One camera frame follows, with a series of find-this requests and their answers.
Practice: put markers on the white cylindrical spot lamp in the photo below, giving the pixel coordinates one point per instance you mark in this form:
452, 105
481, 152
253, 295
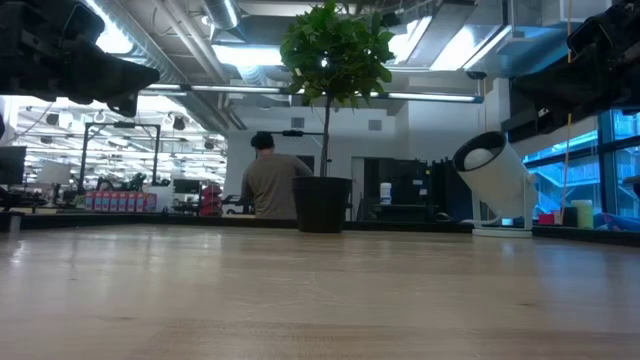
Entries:
505, 175

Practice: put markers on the pink carton row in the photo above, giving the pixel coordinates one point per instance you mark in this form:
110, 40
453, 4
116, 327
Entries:
120, 201

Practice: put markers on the green potted plant black pot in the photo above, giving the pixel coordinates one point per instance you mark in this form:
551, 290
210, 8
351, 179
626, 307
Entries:
335, 50

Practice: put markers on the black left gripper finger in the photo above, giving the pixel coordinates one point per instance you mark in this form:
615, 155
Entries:
115, 75

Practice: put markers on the black camera gantry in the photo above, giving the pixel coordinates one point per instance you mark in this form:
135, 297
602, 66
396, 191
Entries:
120, 125
295, 133

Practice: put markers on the black cabinet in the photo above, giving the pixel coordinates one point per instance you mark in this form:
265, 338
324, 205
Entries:
405, 185

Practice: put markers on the long ceiling light bar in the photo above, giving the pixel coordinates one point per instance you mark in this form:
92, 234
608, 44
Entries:
235, 89

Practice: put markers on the white canister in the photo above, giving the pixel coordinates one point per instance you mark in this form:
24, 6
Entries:
385, 193

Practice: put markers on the person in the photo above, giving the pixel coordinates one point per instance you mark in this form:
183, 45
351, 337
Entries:
272, 185

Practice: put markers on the black computer monitor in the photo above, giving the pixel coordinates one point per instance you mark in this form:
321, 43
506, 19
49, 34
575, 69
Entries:
12, 165

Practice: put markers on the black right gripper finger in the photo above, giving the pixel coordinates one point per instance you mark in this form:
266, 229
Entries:
565, 87

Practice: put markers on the red stacked stools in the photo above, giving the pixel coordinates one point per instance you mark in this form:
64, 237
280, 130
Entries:
212, 200

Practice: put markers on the yellow-green cup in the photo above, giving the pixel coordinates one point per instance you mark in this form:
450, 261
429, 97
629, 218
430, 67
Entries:
582, 214

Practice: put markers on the small red box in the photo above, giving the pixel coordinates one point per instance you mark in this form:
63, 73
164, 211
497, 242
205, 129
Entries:
546, 218

